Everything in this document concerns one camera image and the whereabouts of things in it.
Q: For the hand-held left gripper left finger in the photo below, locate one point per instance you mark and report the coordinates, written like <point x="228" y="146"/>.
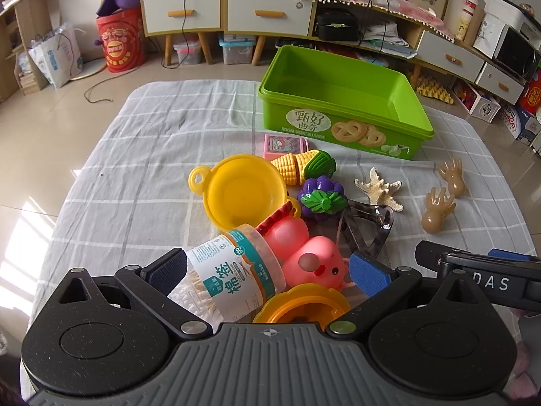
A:
<point x="168" y="270"/>

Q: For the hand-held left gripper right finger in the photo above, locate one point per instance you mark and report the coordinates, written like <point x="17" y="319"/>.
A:
<point x="368" y="273"/>

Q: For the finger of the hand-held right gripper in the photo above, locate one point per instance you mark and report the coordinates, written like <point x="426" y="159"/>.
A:
<point x="427" y="253"/>
<point x="509" y="255"/>

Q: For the brown rubber hand toy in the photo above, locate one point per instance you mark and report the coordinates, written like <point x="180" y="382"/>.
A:
<point x="437" y="220"/>
<point x="456" y="186"/>

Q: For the clear cotton swab jar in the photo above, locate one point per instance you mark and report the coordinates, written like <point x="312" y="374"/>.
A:
<point x="228" y="270"/>

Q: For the pink rubber squeeze toy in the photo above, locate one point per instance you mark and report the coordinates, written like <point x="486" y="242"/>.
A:
<point x="304" y="258"/>

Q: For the orange toy pot lid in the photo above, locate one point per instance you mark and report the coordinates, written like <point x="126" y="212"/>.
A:
<point x="296" y="300"/>

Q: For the purple toy grapes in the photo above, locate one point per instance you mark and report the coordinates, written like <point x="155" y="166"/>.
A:
<point x="321" y="201"/>

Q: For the yellow toy pot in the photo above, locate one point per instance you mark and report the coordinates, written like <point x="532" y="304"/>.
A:
<point x="241" y="190"/>

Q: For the green plastic box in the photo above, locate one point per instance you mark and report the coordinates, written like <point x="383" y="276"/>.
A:
<point x="338" y="89"/>

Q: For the cream starfish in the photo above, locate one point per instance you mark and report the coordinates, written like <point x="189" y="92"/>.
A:
<point x="377" y="188"/>

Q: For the grey checked table cloth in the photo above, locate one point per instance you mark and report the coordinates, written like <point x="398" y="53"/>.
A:
<point x="148" y="177"/>

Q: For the red ridged toy piece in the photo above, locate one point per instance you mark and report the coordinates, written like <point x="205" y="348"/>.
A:
<point x="277" y="218"/>

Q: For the toy corn cob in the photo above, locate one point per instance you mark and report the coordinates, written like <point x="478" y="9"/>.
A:
<point x="291" y="167"/>

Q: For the stack of colourful boxes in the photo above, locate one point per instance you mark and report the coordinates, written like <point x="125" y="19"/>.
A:
<point x="526" y="114"/>

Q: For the pink toy card box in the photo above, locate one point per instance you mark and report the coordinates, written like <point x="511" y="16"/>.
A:
<point x="281" y="146"/>

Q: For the white toy crate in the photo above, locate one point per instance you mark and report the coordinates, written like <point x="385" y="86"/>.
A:
<point x="477" y="103"/>

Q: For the yellow egg tray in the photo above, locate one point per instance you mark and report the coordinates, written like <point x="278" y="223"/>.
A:
<point x="435" y="91"/>

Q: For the small white cabinet drawer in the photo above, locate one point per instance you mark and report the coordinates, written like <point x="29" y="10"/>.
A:
<point x="501" y="84"/>

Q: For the white oven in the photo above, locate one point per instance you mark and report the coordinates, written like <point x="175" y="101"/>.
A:
<point x="503" y="46"/>

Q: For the clear storage box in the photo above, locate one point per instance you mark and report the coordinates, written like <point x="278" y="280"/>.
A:
<point x="188" y="53"/>

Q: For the folded cloth pile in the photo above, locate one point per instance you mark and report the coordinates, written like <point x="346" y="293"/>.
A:
<point x="389" y="38"/>

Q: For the red printed bucket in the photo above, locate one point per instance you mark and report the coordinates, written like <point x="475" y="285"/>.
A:
<point x="120" y="46"/>

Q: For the blue lid storage box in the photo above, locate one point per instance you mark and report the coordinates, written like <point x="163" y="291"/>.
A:
<point x="237" y="50"/>

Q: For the white paper bag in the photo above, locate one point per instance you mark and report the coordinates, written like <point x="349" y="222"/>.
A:
<point x="55" y="59"/>

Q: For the red white decorated bottle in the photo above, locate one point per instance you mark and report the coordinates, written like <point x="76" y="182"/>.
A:
<point x="465" y="15"/>

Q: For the black case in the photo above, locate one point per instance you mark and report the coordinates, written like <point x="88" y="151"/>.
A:
<point x="340" y="25"/>

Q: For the white foam box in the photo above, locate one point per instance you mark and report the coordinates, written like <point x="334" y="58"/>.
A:
<point x="509" y="8"/>

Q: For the pink tasselled runner cloth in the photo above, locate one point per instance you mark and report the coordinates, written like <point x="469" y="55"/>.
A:
<point x="380" y="2"/>

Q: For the white drawer with keyhole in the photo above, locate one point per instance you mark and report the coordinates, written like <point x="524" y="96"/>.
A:
<point x="181" y="12"/>

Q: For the wide white drawer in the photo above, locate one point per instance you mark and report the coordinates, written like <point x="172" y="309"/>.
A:
<point x="270" y="12"/>

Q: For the wooden bookshelf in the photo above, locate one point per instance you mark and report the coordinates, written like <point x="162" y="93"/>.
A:
<point x="25" y="29"/>

